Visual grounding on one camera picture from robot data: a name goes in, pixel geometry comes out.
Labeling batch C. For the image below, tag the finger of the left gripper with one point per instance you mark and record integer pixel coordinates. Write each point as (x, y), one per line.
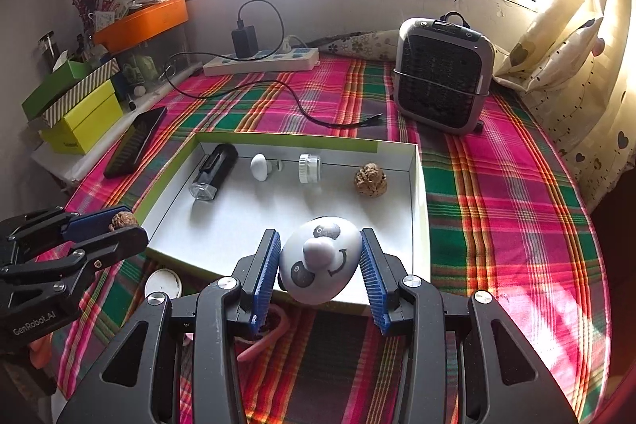
(95, 254)
(40, 231)

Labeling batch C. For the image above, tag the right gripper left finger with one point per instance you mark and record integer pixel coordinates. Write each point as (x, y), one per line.
(137, 378)

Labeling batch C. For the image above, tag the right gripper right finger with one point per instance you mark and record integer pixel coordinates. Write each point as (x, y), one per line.
(501, 378)

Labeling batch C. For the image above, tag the brown walnut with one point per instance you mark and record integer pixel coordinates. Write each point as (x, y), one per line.
(123, 219)
(371, 181)

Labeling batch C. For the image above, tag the black rectangular device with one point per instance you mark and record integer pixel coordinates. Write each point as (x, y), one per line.
(211, 175)

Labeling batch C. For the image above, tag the small white egg-shaped knob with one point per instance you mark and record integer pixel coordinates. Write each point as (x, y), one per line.
(261, 167)

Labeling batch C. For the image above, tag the white panda face toy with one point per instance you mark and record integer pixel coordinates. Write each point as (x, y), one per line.
(319, 259)

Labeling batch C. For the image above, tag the white ribbed round cap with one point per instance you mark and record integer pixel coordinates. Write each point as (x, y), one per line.
(309, 169)

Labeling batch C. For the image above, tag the person's left hand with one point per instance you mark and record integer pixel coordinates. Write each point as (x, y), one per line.
(40, 351)

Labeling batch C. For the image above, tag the white disc on green base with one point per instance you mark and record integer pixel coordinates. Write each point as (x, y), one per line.
(163, 280)

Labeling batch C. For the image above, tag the black smartphone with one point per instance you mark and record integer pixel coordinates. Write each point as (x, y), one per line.
(127, 156)

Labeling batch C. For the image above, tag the yellow green box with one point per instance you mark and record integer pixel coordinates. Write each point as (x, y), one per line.
(82, 127)

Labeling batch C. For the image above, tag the striped box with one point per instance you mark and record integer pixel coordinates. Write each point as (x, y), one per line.
(52, 115)

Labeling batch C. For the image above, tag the green and white tray box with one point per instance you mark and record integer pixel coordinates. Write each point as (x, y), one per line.
(210, 237)

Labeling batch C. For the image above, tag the pink clip device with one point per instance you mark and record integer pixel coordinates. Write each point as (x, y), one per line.
(276, 326)

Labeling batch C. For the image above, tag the dark green box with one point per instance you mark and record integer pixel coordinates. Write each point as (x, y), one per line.
(54, 86)

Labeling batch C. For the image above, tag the orange box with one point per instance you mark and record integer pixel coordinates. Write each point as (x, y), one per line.
(142, 26)

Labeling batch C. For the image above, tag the white power strip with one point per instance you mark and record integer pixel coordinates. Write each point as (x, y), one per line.
(299, 59)

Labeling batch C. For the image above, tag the heart pattern curtain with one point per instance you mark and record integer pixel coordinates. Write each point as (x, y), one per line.
(574, 69)

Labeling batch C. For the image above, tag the grey mini heater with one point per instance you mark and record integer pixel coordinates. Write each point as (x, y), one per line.
(443, 73)

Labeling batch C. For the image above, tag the floral pillow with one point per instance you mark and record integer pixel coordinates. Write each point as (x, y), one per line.
(376, 45)

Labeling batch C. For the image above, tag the black charger with cable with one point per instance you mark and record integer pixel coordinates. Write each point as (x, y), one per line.
(247, 51)

